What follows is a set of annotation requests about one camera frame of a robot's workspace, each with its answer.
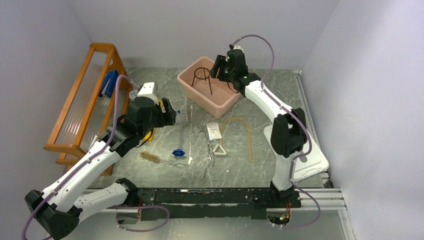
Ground black ring stand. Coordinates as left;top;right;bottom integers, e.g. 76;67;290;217
190;67;213;95

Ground white powder zip bag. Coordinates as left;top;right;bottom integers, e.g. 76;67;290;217
205;122;222;141

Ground metal crucible tongs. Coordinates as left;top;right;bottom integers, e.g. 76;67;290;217
197;123;215;167

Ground white clay triangle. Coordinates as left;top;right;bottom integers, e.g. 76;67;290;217
212;143;227;156

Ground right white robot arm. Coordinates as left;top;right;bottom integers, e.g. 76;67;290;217
210;48;312;207

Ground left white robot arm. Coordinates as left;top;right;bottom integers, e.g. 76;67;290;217
25;96;177;240

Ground yellow test tube rack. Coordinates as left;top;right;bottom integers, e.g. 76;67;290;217
142;99;165;142

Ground pink plastic bin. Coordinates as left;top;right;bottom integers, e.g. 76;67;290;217
177;56;241;119

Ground clear acrylic tube rack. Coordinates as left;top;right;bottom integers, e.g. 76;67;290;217
175;108;189;124

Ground brown test tube brush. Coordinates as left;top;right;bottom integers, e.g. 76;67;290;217
140;151;181;169

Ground wooden drying rack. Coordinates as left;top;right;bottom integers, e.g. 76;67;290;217
44;42;127;171

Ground blue clamp on rack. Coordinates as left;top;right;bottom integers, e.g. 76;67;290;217
98;70;119;98

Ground yellow rubber tubing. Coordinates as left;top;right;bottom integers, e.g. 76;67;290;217
220;117;253;163

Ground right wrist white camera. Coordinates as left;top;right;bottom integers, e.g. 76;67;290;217
229;44;244;52

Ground wrist white camera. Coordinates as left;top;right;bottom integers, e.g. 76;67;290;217
229;44;244;52
137;82;158;101

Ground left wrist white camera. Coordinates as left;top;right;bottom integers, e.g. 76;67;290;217
137;82;158;101

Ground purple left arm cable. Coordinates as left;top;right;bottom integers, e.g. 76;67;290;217
21;74;170;240

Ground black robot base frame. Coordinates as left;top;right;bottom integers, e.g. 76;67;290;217
121;187;302;221

